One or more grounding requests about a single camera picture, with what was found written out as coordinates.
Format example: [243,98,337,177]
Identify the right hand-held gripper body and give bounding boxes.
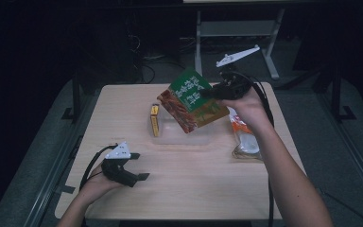
[216,44,262,102]

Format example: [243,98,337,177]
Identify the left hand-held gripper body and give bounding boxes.
[100,141,140,188]

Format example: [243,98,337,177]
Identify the green and red snack pouch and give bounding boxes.
[156,65,232,134]

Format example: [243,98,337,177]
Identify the gold snack bar packet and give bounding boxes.
[149,103,161,138]

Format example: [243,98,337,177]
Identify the clear plastic container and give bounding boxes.
[147,103,216,147]

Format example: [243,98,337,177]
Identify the person's left hand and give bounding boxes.
[79,163,125,203]

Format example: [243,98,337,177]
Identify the person's right hand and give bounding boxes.
[216,85,274,135]

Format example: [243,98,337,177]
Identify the white and orange food pouch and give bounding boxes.
[227,106,265,162]

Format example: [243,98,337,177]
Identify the white metal stand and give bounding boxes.
[194,8,286,81]

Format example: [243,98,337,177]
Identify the black metal stand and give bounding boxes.
[60,70,83,125]
[310,64,357,125]

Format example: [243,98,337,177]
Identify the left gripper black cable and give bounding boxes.
[78,144,118,191]

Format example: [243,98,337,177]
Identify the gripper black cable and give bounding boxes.
[229,71,276,227]
[78,144,118,191]

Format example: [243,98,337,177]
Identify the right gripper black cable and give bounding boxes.
[229,71,276,227]

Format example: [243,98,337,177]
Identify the grey strap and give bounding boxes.
[56,184,77,195]

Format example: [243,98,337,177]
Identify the black floor cables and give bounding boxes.
[124,29,200,85]

